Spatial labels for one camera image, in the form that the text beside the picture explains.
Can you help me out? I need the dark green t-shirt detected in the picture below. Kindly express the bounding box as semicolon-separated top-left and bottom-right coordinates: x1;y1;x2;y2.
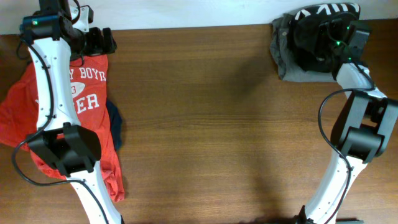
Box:
289;2;361;73

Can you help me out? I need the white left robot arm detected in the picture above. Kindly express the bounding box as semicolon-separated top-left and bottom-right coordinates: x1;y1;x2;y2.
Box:
21;10;124;223

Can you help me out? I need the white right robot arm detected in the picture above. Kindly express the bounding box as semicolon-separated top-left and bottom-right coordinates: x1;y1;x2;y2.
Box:
294;13;397;223

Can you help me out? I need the grey folded garment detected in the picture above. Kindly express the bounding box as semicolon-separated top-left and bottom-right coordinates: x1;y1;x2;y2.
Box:
269;14;335;83

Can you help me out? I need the navy blue garment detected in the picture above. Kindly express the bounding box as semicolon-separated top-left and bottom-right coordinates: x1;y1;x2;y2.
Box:
106;99;123;152

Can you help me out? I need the red soccer t-shirt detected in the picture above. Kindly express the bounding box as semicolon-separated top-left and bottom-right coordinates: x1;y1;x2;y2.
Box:
1;55;125;202

